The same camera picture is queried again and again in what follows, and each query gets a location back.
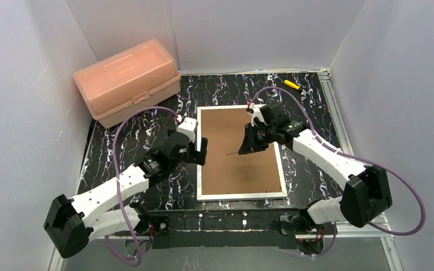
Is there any white picture frame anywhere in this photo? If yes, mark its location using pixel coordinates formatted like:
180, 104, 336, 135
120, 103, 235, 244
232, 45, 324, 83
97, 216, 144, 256
197, 105, 288, 202

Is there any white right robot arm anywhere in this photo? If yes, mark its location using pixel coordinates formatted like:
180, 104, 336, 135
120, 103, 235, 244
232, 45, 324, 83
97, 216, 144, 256
238, 103, 393, 230

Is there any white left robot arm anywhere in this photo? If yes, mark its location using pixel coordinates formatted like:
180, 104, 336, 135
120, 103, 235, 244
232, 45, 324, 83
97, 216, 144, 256
44, 131, 208, 259

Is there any yellow screwdriver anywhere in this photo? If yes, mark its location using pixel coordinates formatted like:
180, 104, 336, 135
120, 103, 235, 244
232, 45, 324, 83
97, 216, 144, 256
284, 80, 302, 91

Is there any pink plastic storage box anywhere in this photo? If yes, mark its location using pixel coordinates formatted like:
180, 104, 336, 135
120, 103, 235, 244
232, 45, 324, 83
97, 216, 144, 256
73, 39, 181, 129

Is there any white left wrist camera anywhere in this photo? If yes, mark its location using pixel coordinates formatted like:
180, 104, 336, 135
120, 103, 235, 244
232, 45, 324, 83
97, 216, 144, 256
176, 116, 198, 142

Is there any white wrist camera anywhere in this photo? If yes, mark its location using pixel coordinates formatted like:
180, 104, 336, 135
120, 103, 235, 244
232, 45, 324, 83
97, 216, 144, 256
176, 116, 198, 142
246, 103, 267, 126

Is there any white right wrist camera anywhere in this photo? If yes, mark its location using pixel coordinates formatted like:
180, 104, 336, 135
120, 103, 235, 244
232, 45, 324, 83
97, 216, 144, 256
246, 103, 267, 126

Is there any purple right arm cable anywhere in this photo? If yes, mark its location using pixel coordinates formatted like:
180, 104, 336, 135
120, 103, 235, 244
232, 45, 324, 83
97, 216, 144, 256
246, 86, 426, 259

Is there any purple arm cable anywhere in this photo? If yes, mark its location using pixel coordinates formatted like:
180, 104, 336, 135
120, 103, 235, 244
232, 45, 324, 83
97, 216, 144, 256
246, 86, 426, 259
105, 106, 182, 268

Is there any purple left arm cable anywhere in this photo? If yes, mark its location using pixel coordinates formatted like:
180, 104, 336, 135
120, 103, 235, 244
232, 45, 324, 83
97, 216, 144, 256
105, 106, 182, 268

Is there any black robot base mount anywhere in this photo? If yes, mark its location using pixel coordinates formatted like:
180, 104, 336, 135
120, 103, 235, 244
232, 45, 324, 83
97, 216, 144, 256
114, 209, 334, 250

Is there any aluminium rail frame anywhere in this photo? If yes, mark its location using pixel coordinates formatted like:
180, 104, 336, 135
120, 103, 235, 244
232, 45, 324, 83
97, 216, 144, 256
44, 73, 392, 258

